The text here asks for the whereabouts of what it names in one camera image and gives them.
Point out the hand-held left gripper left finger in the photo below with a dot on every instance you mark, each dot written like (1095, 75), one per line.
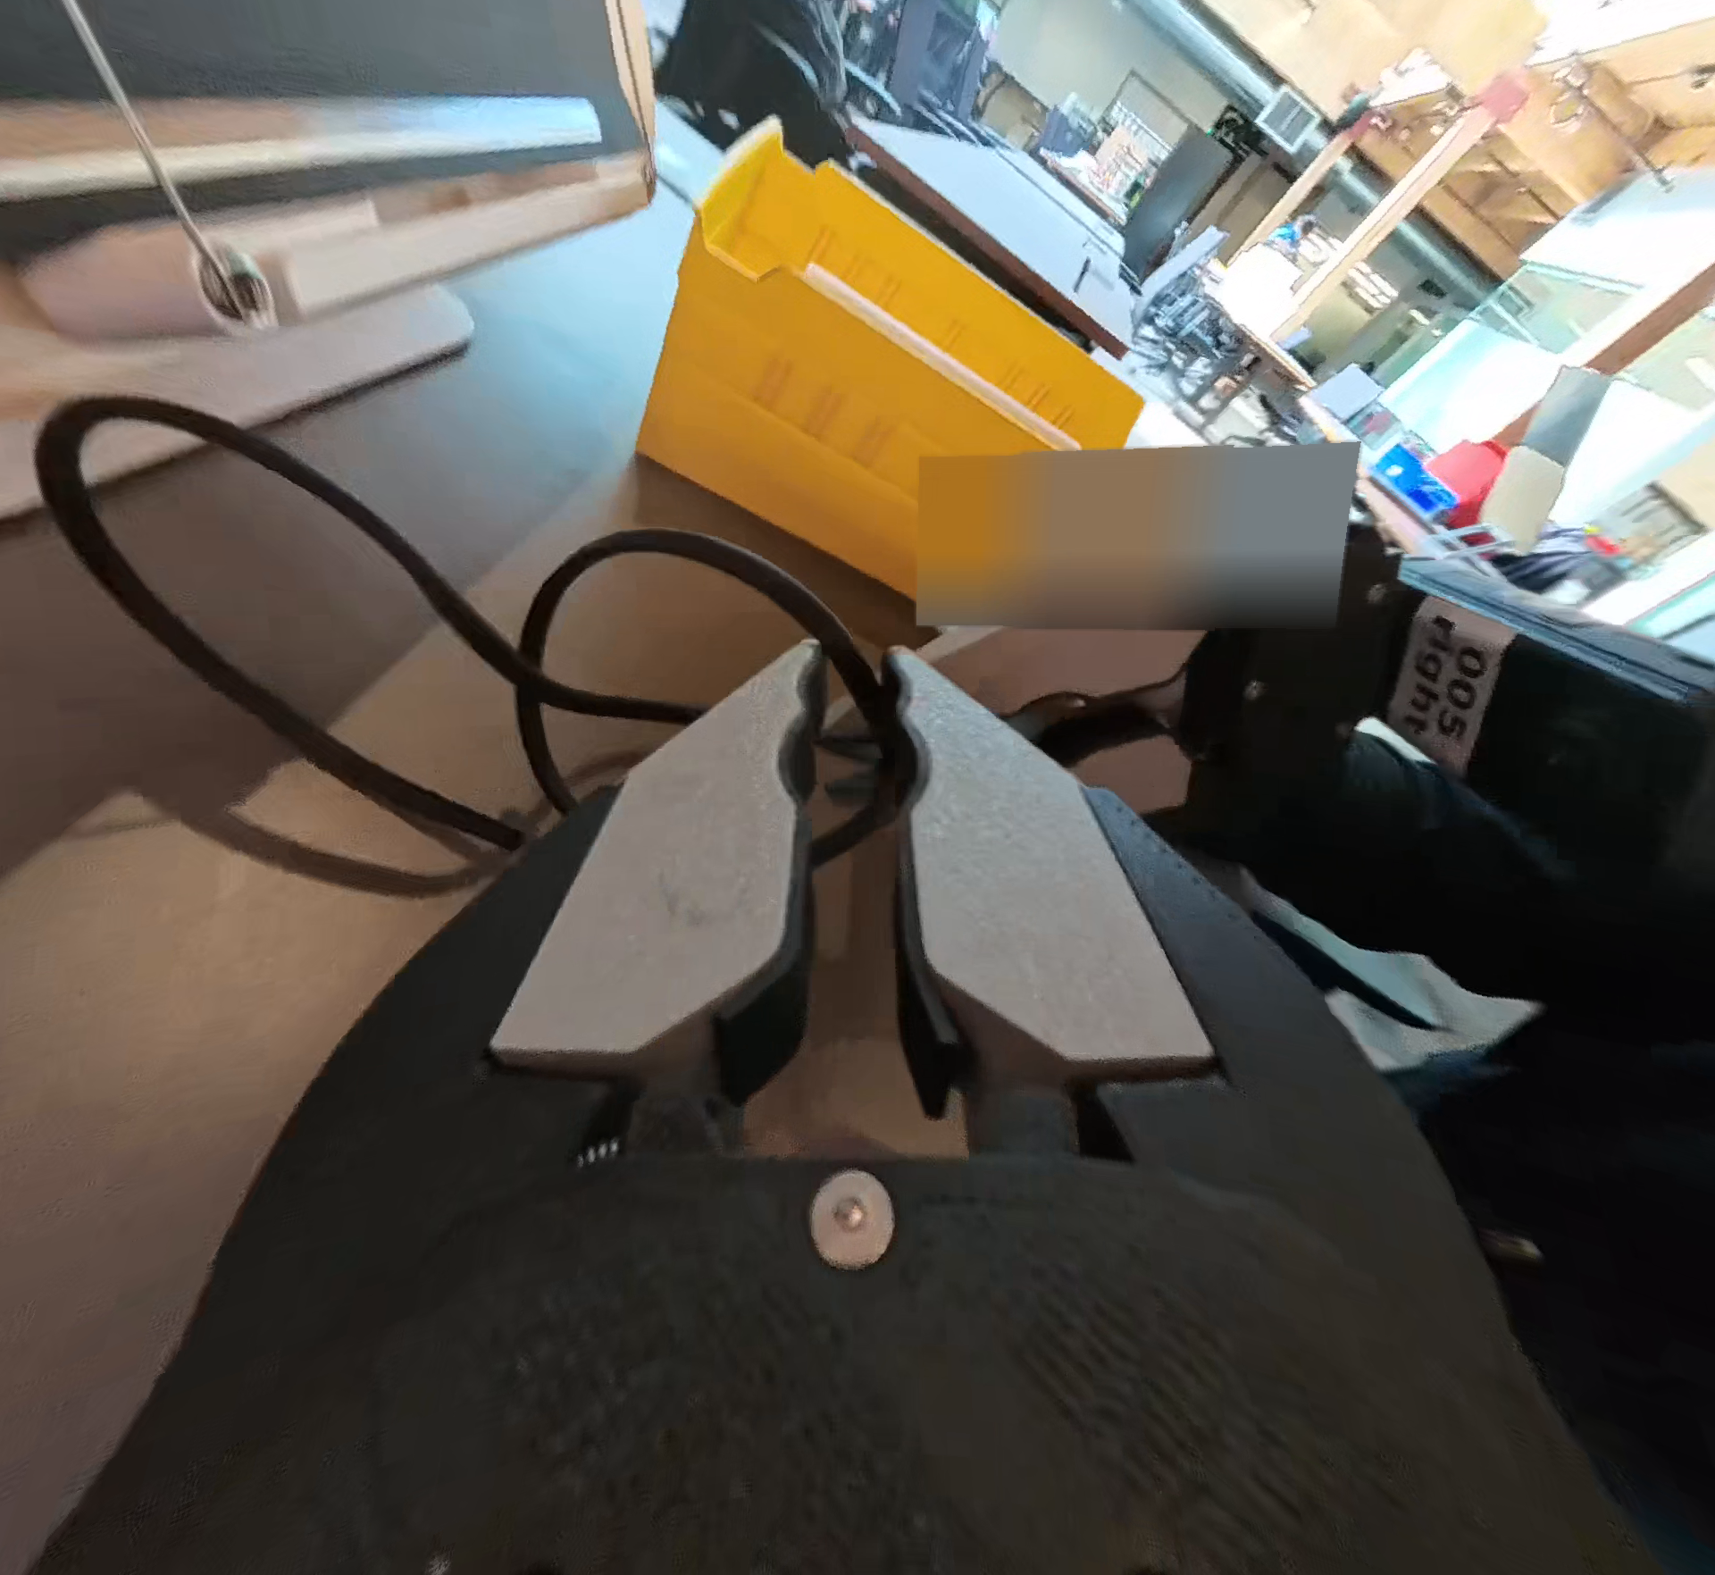
(671, 905)

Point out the grey long table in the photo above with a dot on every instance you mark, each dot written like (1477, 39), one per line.
(993, 221)

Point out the yellow plastic bin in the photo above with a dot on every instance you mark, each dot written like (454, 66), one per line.
(778, 395)

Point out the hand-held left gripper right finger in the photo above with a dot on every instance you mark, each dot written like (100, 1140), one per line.
(1046, 918)

